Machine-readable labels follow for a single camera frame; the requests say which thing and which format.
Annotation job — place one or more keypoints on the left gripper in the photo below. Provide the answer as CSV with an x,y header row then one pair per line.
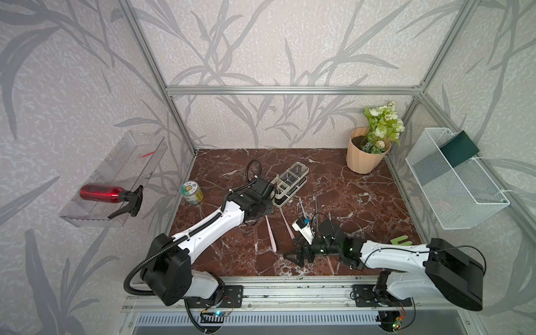
x,y
269,207

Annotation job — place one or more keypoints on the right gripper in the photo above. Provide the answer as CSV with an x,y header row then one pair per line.
x,y
304,249

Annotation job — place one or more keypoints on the pink toothbrush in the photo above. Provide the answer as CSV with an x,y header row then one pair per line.
x,y
271,235
289,229

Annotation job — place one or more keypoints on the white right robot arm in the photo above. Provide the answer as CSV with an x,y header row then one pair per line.
x,y
437,269

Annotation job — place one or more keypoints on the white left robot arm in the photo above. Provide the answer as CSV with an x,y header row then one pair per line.
x,y
167,271

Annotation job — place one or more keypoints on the light blue long toothbrush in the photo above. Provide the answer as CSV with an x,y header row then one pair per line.
x,y
302,207

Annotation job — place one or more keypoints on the green yellow label jar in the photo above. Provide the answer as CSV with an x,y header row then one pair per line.
x,y
192,192

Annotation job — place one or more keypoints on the peach ribbed flower pot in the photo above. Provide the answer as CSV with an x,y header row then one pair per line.
x,y
361,162

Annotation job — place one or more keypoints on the green white artificial flowers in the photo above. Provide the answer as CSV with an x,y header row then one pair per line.
x,y
384,128

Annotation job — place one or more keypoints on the red spray bottle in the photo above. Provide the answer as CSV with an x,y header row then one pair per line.
x,y
114,195

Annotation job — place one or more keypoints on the dark green card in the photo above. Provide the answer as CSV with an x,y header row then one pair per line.
x,y
459,149

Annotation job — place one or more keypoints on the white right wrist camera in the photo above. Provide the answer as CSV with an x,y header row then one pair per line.
x,y
303,226

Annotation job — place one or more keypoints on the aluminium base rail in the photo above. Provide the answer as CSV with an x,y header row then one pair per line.
x,y
289,293

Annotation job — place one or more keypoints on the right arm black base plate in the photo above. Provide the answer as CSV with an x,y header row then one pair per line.
x,y
365,296

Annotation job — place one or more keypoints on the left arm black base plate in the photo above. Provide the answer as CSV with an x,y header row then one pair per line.
x,y
230,296

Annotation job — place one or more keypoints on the white wire mesh basket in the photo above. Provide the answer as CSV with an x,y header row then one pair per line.
x,y
461,197

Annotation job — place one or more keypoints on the clear wall shelf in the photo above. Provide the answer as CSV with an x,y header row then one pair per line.
x,y
131,163

